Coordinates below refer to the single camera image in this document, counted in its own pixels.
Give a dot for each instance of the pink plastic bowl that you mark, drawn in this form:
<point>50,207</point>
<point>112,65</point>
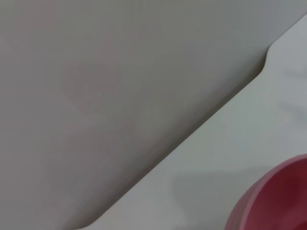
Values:
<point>275,198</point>

